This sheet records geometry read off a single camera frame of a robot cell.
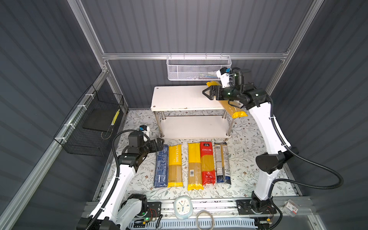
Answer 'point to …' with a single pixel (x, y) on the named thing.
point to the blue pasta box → (161, 177)
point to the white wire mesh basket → (196, 68)
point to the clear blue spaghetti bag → (223, 172)
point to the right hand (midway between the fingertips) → (209, 92)
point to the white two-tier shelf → (184, 111)
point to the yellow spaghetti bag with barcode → (194, 168)
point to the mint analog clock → (183, 207)
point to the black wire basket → (87, 131)
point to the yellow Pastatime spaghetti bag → (175, 175)
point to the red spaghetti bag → (208, 177)
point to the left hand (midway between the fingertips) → (156, 141)
